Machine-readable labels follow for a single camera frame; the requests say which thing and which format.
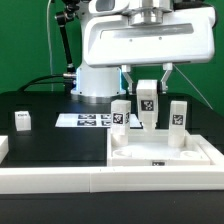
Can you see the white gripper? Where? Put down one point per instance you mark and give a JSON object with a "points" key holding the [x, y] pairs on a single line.
{"points": [[184, 36]]}

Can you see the white square table top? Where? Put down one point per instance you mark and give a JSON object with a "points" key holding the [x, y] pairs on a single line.
{"points": [[153, 150]]}

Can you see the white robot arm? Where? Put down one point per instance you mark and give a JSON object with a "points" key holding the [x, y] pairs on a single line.
{"points": [[99, 84]]}

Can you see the printed tag sheet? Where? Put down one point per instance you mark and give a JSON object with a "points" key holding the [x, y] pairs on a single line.
{"points": [[90, 120]]}

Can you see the white U-shaped fence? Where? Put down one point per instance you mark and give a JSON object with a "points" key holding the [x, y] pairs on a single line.
{"points": [[111, 179]]}

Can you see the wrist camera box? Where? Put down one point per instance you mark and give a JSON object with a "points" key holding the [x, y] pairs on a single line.
{"points": [[104, 7]]}

